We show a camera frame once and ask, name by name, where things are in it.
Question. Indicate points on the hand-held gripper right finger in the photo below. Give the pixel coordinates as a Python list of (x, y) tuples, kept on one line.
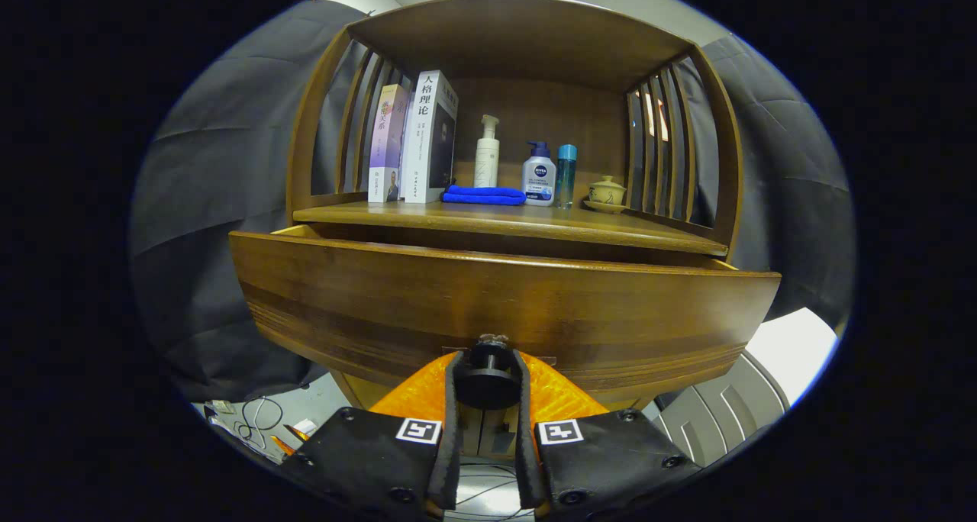
[(527, 468)]

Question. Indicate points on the folded blue cloth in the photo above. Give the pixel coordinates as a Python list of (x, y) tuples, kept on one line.
[(481, 195)]

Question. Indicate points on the wooden countertop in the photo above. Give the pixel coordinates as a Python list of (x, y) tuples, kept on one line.
[(534, 218)]

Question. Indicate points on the white pump bottle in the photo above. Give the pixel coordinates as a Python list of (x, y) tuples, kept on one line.
[(486, 163)]

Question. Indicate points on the black drawer knob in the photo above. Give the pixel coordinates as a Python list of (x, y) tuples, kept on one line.
[(487, 385)]

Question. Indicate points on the white and black book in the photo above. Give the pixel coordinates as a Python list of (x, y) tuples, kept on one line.
[(420, 140)]

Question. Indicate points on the beige lidded ceramic cup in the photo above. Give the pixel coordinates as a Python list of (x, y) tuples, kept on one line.
[(607, 194)]

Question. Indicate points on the purple book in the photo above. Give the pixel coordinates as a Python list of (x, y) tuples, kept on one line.
[(385, 148)]

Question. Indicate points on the brown wooden cabinet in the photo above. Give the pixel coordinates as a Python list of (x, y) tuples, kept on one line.
[(549, 110)]

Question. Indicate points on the teal glass bottle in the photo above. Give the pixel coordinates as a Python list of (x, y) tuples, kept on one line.
[(565, 178)]

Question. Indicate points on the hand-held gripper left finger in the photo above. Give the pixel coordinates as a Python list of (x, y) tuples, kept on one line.
[(450, 468)]

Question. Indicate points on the black backdrop cloth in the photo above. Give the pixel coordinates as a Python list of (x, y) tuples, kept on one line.
[(214, 201)]

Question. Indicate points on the white flat panel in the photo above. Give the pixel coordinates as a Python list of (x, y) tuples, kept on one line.
[(794, 346)]

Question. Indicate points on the grey ridged panel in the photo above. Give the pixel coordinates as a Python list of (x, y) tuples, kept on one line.
[(717, 423)]

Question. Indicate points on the white bottle with blue cap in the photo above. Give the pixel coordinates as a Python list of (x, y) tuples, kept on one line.
[(538, 178)]

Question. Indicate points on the brown wooden drawer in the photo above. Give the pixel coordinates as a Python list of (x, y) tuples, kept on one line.
[(496, 301)]

